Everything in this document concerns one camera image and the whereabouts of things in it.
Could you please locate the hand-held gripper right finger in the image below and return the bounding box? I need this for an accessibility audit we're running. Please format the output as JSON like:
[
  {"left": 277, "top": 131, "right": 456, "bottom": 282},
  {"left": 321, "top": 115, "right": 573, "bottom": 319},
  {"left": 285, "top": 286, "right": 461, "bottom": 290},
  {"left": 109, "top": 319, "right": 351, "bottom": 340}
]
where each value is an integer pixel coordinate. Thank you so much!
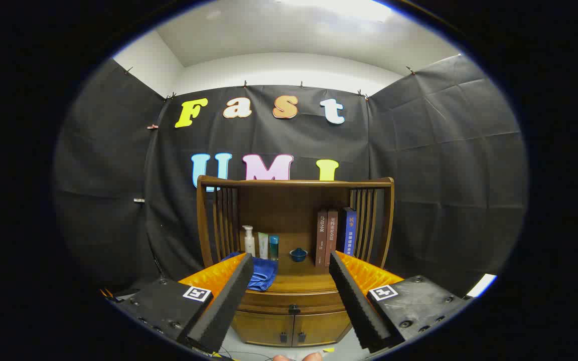
[{"left": 328, "top": 251, "right": 473, "bottom": 354}]

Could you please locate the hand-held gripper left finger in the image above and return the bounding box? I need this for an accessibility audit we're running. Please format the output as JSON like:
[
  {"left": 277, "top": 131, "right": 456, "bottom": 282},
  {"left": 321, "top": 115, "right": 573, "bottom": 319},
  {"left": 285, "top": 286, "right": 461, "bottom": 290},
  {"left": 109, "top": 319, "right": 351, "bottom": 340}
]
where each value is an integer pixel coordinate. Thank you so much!
[{"left": 101, "top": 252, "right": 254, "bottom": 354}]

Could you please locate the wooden drawer with black knob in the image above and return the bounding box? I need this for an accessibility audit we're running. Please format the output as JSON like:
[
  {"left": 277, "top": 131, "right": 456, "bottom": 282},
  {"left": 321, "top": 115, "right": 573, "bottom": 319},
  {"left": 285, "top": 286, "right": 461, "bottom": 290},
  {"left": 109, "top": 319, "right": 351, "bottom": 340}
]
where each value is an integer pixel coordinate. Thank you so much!
[{"left": 239, "top": 290, "right": 347, "bottom": 316}]

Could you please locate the wooden cabinet door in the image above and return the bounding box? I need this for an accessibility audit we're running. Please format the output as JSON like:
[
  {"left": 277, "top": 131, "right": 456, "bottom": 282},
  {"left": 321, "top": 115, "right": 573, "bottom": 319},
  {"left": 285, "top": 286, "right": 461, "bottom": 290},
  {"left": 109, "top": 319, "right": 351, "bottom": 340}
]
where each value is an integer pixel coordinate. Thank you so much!
[
  {"left": 293, "top": 311, "right": 352, "bottom": 346},
  {"left": 231, "top": 311, "right": 295, "bottom": 346}
]

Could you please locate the wooden countertop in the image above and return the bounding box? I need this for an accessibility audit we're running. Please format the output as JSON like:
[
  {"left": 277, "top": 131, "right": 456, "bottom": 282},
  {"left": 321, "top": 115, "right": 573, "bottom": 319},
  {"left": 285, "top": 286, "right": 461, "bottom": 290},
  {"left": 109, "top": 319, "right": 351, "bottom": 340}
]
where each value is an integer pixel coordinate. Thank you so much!
[{"left": 239, "top": 253, "right": 350, "bottom": 294}]

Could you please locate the wooden cabinet with slatted sides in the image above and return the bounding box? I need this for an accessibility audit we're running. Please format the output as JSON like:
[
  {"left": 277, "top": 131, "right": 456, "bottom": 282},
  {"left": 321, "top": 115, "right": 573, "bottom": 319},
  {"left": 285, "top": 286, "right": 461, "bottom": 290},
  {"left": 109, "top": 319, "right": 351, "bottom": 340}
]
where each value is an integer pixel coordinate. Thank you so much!
[{"left": 196, "top": 175, "right": 395, "bottom": 347}]

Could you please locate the folded blue towel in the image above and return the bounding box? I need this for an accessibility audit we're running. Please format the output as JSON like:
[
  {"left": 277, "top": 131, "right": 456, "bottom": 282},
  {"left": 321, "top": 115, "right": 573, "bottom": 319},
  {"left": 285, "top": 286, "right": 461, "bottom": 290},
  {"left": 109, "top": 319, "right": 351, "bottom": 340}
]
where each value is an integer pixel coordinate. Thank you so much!
[{"left": 221, "top": 252, "right": 278, "bottom": 292}]

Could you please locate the blue book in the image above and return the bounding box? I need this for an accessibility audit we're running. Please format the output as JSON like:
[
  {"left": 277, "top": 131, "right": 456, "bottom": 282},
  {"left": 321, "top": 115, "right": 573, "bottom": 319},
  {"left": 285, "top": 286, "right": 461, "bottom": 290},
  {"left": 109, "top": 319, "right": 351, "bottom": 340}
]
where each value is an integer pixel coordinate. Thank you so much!
[{"left": 337, "top": 207, "right": 357, "bottom": 257}]

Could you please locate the white pump bottle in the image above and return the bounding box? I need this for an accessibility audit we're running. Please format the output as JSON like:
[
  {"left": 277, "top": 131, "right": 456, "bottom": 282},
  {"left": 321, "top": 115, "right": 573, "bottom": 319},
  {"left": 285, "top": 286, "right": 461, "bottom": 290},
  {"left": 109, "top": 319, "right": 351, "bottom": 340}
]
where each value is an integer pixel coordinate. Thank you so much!
[{"left": 242, "top": 226, "right": 256, "bottom": 257}]

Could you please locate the light brown book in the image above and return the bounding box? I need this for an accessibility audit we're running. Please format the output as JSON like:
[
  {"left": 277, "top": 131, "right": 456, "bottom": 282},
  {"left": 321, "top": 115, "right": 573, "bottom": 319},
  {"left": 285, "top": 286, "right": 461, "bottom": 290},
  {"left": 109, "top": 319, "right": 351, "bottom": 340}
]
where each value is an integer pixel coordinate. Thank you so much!
[{"left": 325, "top": 210, "right": 339, "bottom": 269}]

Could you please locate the dark brown book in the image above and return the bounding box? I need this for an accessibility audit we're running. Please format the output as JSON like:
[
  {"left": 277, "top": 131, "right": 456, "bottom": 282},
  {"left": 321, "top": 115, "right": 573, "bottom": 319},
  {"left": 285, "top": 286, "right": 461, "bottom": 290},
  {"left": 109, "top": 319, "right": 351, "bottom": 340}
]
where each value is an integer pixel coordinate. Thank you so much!
[{"left": 316, "top": 211, "right": 328, "bottom": 267}]

